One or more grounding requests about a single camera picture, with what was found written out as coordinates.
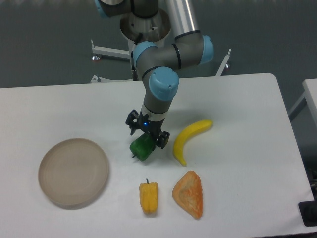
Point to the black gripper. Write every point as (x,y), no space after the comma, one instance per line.
(149,123)

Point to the green bell pepper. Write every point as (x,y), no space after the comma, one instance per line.
(142,147)

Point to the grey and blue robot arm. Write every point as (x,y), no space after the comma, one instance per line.
(156,66)

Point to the yellow bell pepper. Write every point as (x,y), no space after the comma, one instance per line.
(148,194)

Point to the yellow banana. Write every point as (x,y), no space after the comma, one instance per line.
(186,134)

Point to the orange pumpkin slice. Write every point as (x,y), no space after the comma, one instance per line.
(188,194)

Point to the beige round plate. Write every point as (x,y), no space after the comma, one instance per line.
(73,174)

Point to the white side table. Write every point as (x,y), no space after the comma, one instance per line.
(307,98)

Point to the black device at table edge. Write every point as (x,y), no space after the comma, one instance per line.
(308,210)

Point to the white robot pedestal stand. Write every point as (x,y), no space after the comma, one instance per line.
(109,50)

